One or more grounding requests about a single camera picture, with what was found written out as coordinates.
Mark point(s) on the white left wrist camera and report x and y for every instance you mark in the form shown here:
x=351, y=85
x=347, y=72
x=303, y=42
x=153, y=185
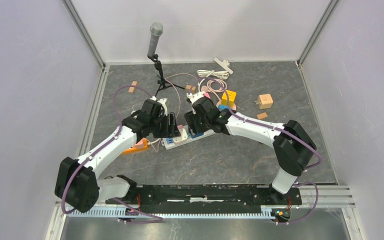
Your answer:
x=163, y=102

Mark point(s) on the white cube adapter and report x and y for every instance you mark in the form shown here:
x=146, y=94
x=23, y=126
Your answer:
x=184, y=134

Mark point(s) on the slotted cable duct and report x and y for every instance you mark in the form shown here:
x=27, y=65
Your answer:
x=122, y=212

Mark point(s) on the flat wooden block right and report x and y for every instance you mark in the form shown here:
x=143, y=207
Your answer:
x=262, y=116

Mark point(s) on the wooden block left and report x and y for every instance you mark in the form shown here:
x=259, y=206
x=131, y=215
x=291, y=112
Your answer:
x=132, y=87

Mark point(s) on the light blue flat adapter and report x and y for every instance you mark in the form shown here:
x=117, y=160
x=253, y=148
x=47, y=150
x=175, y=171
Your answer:
x=222, y=107

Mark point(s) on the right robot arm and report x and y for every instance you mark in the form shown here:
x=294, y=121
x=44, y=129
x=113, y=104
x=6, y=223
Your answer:
x=292, y=145

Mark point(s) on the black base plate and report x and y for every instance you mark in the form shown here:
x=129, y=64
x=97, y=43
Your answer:
x=208, y=198

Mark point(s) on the grey microphone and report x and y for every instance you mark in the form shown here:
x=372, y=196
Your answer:
x=156, y=30

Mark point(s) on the white clip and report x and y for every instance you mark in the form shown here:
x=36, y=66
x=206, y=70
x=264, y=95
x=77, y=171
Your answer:
x=224, y=64

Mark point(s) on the orange power strip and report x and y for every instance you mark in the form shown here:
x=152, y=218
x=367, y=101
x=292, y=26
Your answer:
x=132, y=150

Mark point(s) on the pink plug on orange strip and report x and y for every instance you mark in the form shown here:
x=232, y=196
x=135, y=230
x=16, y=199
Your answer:
x=142, y=144

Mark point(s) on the blue cube adapter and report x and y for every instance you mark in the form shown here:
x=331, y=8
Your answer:
x=193, y=136

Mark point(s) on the yellow cube adapter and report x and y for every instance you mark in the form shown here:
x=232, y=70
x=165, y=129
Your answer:
x=228, y=98

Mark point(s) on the wooden block near tripod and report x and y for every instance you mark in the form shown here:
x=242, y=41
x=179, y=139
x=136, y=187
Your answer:
x=190, y=88

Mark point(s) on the long white power strip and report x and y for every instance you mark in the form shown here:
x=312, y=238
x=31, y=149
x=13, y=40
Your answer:
x=169, y=144

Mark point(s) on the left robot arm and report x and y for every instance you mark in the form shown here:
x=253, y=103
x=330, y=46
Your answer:
x=78, y=182

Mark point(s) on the beige dragon cube adapter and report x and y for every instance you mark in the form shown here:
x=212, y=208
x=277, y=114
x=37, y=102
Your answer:
x=264, y=101

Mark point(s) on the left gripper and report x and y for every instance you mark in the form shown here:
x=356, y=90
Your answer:
x=170, y=131

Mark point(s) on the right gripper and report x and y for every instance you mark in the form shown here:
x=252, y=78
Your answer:
x=191, y=117

